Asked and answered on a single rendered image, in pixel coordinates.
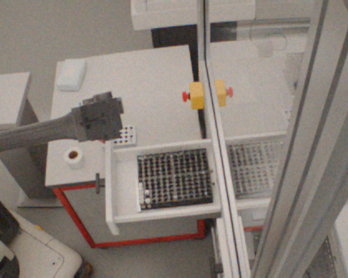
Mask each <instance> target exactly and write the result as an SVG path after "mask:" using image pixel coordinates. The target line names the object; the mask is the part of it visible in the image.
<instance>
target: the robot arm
mask: <svg viewBox="0 0 348 278"><path fill-rule="evenodd" d="M70 110H71V112H70V113H68V114H66V115H65V116H63V117H59V118H55V119H51V120H47V121H43V122H37V123H36V124H31V125H27V126H23V127H17V128H13V129H9V130H5V131H0V153H2V152H4V151H9V150H11V149H15V148H19V147H24V146H32V145H37V144H41V143H46V142H50V141H59V140H66V139H71V140H78V142H85V141H95V140H96V141H99V142H101V143H103V144H104V143H105V142H106V141H111V140H114V139H118V138H120V137H121V136H120V135H121V132H120V131H121V130H123V122H122V118H121V116H120V115H123V113H124V110H123V103H122V99H121V97H118V98H117V97H114V98H113V96H112V92H111V91H109V92H105V93H97V94H94V95H93V98H88V99H86V100H82V104H81V105H80V106H79V107H77V108H71V109H70Z"/></svg>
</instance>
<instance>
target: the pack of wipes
mask: <svg viewBox="0 0 348 278"><path fill-rule="evenodd" d="M86 67H87V64H86V59H80V60H77V59H68V60H65V62H64V64H63V67H62V70H61V72H60V76H59V78H58V80H57V83H56V85H57V87H58V89H59V90H62V91H63V90H74V91H78V90H79V88H80V86H81V83H82V80H83V77H84V75H85V71H86Z"/></svg>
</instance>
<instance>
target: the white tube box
mask: <svg viewBox="0 0 348 278"><path fill-rule="evenodd" d="M129 129H132V130H133V133H130V132H129ZM120 132H121V135H120V136H121V137H120V138H118V139H114V140H112V142H113V146H114V149H123V148H131V147H137V130H136V127H135V124H134V125H124V126H123V130H121V131H120ZM130 137H131V138H132V139H133V142H130V141H129V138H130ZM101 148H102V149H103V152H105V144H103V143H101Z"/></svg>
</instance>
